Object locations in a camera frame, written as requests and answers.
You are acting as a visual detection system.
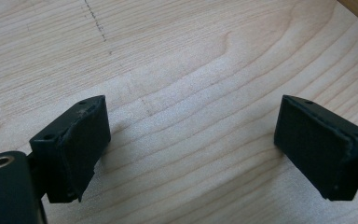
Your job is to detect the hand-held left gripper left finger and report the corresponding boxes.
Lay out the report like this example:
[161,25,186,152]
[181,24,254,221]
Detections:
[27,94,112,204]

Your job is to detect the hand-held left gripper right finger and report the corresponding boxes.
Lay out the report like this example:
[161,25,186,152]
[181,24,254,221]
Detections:
[273,94,358,202]

